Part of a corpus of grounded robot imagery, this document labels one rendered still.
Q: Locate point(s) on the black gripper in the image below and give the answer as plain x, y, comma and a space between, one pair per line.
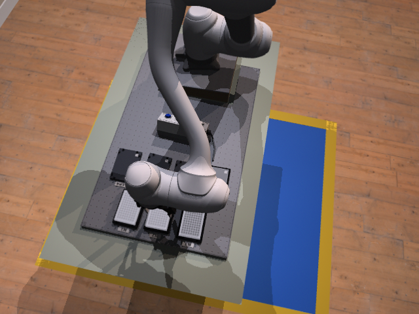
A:
169, 210

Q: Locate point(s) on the grey button panel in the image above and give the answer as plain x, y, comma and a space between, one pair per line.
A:
168, 125

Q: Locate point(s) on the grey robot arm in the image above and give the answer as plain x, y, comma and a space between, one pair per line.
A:
210, 27

